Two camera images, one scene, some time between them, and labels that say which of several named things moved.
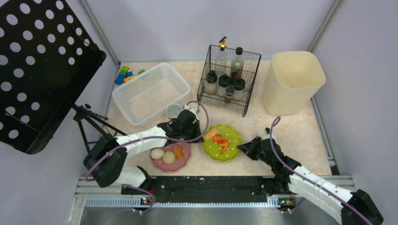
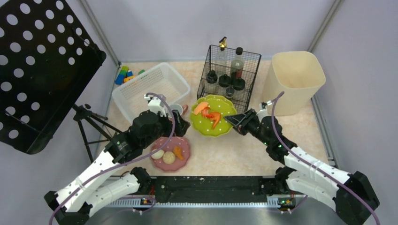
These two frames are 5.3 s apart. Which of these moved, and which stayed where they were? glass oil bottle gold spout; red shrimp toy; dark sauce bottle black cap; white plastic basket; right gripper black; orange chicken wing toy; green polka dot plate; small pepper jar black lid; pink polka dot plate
Moved: right gripper black; orange chicken wing toy; red shrimp toy; green polka dot plate
Stayed: dark sauce bottle black cap; small pepper jar black lid; glass oil bottle gold spout; pink polka dot plate; white plastic basket
